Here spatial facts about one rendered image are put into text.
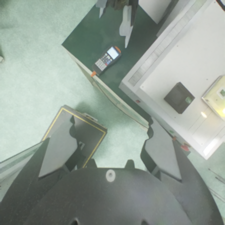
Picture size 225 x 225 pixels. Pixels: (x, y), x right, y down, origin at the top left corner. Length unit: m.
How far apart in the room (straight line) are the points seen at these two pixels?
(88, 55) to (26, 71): 1.47
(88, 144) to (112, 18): 1.18
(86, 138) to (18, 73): 1.57
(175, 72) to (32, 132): 2.00
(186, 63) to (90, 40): 0.57
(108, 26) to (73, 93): 1.00
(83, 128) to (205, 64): 1.15
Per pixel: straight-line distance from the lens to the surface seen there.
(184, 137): 0.59
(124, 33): 0.38
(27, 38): 2.09
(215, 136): 0.76
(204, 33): 0.74
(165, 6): 0.74
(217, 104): 0.65
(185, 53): 0.61
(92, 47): 0.59
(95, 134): 0.97
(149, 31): 0.73
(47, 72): 1.69
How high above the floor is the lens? 1.20
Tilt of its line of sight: 85 degrees down
